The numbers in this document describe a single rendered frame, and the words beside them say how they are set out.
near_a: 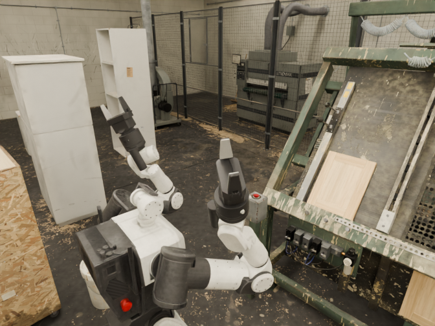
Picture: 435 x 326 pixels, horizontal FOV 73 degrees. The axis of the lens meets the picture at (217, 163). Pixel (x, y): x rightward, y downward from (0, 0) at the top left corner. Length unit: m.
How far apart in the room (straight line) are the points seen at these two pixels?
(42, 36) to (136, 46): 4.43
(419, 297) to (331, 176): 0.91
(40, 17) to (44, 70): 6.01
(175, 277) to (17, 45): 8.54
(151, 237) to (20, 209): 1.32
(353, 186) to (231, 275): 1.32
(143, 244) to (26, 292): 1.62
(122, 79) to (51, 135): 2.01
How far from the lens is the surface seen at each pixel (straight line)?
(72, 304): 2.82
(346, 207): 2.07
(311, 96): 2.44
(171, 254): 0.86
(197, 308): 2.56
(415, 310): 2.45
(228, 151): 0.70
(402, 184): 2.02
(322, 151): 2.21
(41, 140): 3.33
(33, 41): 9.15
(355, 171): 2.13
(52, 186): 3.51
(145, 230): 1.02
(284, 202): 2.15
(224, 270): 0.94
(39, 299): 2.57
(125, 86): 5.05
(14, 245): 2.28
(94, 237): 1.04
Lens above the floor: 1.96
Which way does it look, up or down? 24 degrees down
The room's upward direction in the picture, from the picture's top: straight up
